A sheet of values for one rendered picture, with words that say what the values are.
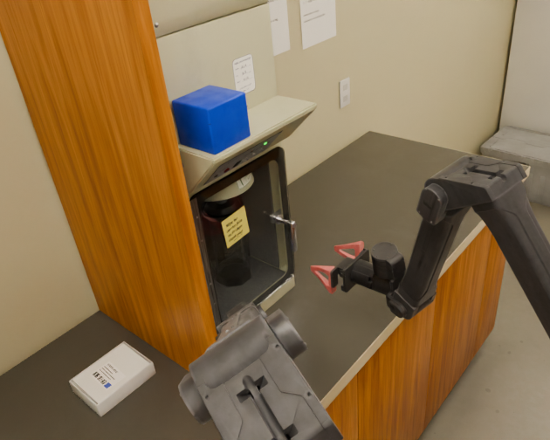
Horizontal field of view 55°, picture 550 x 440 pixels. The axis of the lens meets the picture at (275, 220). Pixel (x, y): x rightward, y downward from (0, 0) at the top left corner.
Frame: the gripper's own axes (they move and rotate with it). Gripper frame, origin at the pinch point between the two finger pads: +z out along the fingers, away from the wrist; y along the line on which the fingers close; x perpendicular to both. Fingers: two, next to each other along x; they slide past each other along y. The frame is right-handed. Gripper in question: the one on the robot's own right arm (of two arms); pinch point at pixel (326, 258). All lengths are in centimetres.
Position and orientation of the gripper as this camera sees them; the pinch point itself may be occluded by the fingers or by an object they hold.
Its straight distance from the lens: 130.4
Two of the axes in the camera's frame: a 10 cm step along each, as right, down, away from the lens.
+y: -6.4, 4.6, -6.1
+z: -7.6, -2.6, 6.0
